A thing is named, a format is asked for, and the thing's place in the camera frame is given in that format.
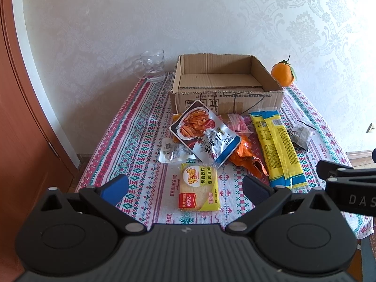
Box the pink clear snack packet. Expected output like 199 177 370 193
219 113 255 136

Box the clear glass mug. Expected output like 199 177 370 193
132 49 165 83

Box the yellow bread snack packet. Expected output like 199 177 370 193
178 163 220 212

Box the yellow long snack pack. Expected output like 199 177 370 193
251 111 307 191

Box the cardboard box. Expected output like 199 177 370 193
170 54 284 115

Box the patterned tablecloth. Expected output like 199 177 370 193
74 70 374 240

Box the orange foil bag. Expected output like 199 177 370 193
229 136 269 179

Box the clear dark snack packet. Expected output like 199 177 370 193
159 137 196 164

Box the brown wooden door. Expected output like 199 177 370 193
1 0 77 281

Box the orange tangerine with leaf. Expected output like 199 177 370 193
271 56 296 87

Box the small grey clear packet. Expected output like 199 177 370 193
289 121 315 151

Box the white spicy strips bag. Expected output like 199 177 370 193
169 100 241 167

